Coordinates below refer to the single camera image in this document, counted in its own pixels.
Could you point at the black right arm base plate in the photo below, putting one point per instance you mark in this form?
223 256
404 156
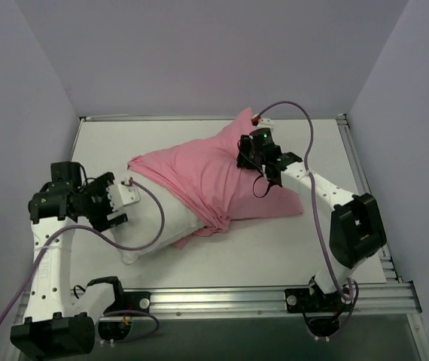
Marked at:
313 300

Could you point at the white pillow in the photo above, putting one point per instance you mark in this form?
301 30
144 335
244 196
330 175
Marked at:
156 221

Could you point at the pink rose-print pillowcase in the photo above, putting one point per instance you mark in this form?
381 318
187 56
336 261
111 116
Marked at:
202 174

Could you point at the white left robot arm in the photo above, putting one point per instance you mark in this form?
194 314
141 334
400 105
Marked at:
53 325

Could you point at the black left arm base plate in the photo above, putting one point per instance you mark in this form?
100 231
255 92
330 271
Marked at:
137 301

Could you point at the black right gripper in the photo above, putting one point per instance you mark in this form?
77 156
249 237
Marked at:
245 153

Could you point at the front aluminium rail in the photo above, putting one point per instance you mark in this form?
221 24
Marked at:
389 298

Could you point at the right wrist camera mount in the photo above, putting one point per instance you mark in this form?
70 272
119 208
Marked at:
263 128

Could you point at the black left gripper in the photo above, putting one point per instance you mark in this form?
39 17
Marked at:
101 201

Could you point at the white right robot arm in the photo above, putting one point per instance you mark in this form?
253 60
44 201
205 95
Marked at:
349 226

